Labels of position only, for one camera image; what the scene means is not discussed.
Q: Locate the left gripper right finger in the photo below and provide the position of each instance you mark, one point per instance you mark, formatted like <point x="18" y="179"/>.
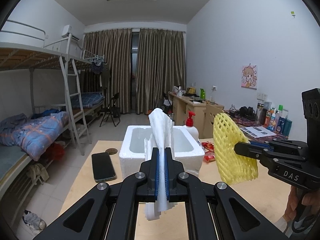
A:
<point x="215" y="211"/>

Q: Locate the teal blue box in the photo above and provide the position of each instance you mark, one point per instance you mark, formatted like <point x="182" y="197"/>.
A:
<point x="287" y="127"/>

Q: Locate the black folding chair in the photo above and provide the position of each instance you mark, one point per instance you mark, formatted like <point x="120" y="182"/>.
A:
<point x="111" y="111"/>

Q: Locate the black headphones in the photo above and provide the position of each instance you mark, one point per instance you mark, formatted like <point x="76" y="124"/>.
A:
<point x="247" y="112"/>

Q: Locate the brown curtain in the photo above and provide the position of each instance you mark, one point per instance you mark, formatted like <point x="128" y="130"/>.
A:
<point x="115" y="46"/>
<point x="160" y="66"/>

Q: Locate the patterned table cloth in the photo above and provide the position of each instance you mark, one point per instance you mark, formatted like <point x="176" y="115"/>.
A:
<point x="243" y="122"/>

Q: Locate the printed paper sheet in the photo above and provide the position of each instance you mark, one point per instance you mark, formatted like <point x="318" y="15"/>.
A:
<point x="257" y="131"/>

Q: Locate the left brown curtain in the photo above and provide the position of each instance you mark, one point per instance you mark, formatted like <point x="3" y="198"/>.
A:
<point x="115" y="46"/>

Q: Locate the white metal bunk bed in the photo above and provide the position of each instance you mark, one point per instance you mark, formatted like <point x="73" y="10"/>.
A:
<point x="54" y="79"/>

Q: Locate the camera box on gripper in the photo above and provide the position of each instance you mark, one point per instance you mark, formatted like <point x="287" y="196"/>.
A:
<point x="310" y="100"/>

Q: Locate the right brown curtain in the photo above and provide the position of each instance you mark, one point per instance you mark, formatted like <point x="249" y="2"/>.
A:
<point x="160" y="66"/>

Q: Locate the white air conditioner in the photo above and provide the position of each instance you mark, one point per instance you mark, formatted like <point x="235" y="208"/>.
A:
<point x="67" y="31"/>

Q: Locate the yellow foam fruit net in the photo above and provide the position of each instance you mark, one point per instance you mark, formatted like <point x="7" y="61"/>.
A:
<point x="232" y="168"/>

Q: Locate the white cloth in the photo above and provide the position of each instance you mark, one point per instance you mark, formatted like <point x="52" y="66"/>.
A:
<point x="161" y="138"/>

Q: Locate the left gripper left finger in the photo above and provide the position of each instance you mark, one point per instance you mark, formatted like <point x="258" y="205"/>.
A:
<point x="107" y="211"/>

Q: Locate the red snack packet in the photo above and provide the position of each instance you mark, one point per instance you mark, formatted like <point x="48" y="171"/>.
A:
<point x="209" y="158"/>

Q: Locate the orange snack packet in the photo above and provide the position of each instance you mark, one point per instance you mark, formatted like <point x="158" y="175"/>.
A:
<point x="208" y="146"/>

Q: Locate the light wooden desk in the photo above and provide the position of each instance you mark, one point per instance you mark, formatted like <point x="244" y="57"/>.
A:
<point x="181" y="107"/>

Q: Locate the black smartphone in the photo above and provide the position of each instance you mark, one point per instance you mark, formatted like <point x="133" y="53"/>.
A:
<point x="103" y="169"/>

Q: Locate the cartoon girl wall picture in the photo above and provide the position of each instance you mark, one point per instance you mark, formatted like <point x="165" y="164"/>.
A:
<point x="249" y="77"/>

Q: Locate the blue plaid quilt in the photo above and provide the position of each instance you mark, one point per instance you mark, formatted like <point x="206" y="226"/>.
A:
<point x="33" y="136"/>

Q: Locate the steel thermos flask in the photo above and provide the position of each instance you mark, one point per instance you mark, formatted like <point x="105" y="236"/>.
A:
<point x="258" y="112"/>

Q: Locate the white lotion pump bottle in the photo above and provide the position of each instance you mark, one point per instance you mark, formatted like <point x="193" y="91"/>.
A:
<point x="189" y="126"/>

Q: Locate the wooden smiley chair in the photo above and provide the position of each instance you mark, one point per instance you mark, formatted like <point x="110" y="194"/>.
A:
<point x="209" y="114"/>

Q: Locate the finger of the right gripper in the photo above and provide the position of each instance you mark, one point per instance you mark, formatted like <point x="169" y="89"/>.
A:
<point x="259" y="144"/>

